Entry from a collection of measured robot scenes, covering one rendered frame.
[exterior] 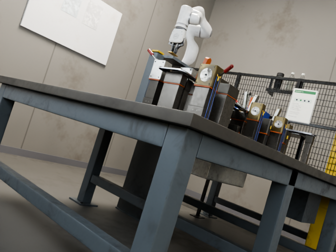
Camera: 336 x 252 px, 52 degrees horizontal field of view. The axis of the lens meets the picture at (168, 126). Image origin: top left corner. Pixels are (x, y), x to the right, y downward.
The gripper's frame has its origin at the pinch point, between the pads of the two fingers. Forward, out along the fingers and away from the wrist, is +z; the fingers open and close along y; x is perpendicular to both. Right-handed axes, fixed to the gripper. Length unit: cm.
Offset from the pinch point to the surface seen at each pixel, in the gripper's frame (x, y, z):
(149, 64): -17.0, -3.2, 16.4
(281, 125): 66, 65, 24
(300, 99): 131, 56, -13
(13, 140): 48, -209, 107
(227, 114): -5, 53, 36
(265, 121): 54, 57, 25
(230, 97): -7, 53, 26
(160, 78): -28.8, 17.9, 27.0
